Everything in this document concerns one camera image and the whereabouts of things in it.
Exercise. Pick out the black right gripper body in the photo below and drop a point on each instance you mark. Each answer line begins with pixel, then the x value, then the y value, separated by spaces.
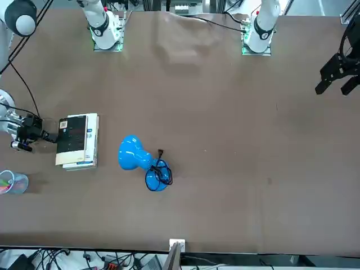
pixel 29 129

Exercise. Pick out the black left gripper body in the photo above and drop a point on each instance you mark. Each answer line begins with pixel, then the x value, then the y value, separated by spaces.
pixel 334 67

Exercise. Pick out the dark cover book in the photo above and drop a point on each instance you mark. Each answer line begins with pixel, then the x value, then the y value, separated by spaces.
pixel 71 137

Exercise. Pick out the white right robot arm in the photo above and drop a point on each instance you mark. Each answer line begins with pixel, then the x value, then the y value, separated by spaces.
pixel 104 31

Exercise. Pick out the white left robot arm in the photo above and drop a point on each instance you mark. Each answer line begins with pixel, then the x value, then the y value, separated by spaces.
pixel 261 31

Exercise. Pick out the white book with blue print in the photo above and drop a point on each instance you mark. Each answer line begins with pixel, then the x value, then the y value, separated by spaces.
pixel 92 135

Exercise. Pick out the translucent plastic pen cup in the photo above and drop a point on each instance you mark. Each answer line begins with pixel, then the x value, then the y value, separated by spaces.
pixel 19 182

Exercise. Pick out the green marker pen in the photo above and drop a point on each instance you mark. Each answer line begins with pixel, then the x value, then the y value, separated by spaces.
pixel 4 183

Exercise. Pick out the pink marker pen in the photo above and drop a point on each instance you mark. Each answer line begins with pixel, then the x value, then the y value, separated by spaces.
pixel 6 189

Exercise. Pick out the blue desk lamp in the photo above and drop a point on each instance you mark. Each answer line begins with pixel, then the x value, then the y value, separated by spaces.
pixel 130 153

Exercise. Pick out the white label block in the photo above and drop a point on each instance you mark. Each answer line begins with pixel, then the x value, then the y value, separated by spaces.
pixel 180 242

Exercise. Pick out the aluminium frame corner post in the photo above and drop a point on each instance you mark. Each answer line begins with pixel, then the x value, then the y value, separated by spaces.
pixel 348 12

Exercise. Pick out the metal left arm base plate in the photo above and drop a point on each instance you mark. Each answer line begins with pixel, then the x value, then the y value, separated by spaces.
pixel 267 53

